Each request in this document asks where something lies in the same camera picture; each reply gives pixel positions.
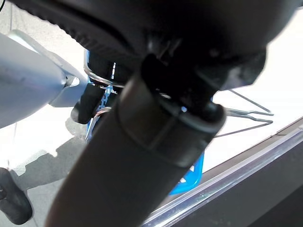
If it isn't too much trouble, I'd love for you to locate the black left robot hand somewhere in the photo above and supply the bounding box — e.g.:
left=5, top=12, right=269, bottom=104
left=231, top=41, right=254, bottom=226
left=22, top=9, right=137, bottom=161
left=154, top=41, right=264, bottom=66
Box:
left=9, top=0, right=303, bottom=227

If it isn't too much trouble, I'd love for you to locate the blue plastic shopping basket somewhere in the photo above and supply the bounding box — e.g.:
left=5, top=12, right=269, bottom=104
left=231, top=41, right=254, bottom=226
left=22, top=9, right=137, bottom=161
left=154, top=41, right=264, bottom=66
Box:
left=83, top=47, right=275, bottom=196

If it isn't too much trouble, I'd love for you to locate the black base shelf board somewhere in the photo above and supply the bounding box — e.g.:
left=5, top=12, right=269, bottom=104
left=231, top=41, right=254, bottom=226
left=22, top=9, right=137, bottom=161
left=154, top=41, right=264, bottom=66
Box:
left=142, top=115, right=303, bottom=227

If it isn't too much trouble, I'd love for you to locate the silver left robot leg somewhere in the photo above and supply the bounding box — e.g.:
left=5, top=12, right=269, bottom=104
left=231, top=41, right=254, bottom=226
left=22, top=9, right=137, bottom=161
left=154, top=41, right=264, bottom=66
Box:
left=0, top=29, right=89, bottom=225

